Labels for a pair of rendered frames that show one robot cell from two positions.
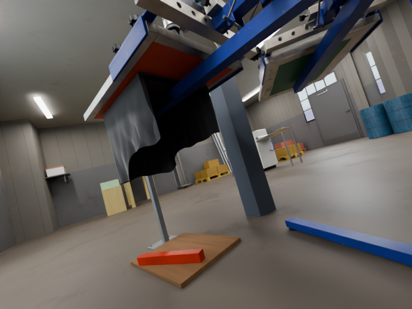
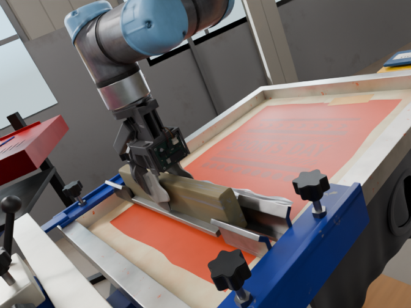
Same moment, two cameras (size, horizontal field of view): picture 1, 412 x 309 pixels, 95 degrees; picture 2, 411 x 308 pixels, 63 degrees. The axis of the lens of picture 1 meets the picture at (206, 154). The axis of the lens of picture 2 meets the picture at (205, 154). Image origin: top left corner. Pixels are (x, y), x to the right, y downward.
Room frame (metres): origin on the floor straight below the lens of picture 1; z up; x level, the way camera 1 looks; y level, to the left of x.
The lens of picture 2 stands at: (1.15, -0.53, 1.29)
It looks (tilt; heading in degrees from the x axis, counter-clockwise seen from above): 22 degrees down; 105
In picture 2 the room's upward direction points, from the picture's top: 24 degrees counter-clockwise
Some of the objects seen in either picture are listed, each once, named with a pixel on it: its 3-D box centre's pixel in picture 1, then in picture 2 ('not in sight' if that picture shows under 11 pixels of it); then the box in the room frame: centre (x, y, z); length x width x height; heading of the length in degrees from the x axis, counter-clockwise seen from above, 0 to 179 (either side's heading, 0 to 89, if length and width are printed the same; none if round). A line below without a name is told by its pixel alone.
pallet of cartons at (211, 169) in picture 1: (210, 169); not in sight; (7.95, -0.02, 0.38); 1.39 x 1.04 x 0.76; 120
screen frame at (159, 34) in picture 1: (159, 92); (252, 155); (1.06, 0.16, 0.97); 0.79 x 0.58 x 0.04; 47
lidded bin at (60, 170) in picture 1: (56, 171); not in sight; (5.68, 4.50, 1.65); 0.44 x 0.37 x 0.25; 120
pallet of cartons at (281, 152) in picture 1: (281, 154); not in sight; (6.88, -2.61, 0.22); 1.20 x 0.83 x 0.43; 30
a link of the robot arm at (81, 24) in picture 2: not in sight; (103, 44); (0.93, -0.02, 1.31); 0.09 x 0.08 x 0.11; 147
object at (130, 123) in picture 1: (131, 135); not in sight; (0.95, 0.34, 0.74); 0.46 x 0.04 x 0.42; 47
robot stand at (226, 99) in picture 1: (239, 143); not in sight; (1.62, -0.30, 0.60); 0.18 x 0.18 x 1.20; 30
